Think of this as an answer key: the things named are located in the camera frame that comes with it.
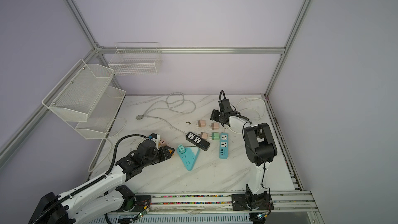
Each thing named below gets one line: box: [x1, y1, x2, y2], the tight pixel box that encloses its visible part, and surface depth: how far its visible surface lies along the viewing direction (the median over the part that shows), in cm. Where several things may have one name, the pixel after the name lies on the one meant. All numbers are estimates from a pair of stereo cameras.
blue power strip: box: [218, 132, 229, 160], surface depth 92 cm
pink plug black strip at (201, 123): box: [197, 119, 206, 128], surface depth 103 cm
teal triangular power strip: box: [176, 144, 201, 172], surface depth 88 cm
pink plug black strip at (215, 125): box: [211, 122, 220, 130], surface depth 103 cm
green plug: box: [211, 132, 220, 140], surface depth 98 cm
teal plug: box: [178, 144, 186, 154], surface depth 86 cm
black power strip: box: [185, 131, 210, 152], surface depth 95 cm
